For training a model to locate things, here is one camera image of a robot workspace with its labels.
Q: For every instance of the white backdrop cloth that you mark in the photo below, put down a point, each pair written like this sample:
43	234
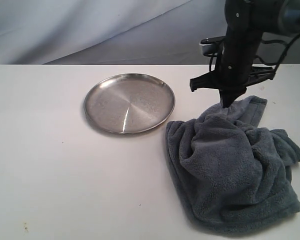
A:
108	32

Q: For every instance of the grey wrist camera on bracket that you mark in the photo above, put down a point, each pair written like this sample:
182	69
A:
209	46

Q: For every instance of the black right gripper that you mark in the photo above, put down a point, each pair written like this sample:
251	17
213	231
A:
247	20

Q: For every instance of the round stainless steel plate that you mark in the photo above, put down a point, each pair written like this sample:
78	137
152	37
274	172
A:
129	103

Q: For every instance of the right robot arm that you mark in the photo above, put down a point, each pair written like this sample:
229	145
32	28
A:
289	33

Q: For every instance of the grey-blue fleece towel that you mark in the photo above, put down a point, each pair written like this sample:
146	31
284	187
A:
231	175

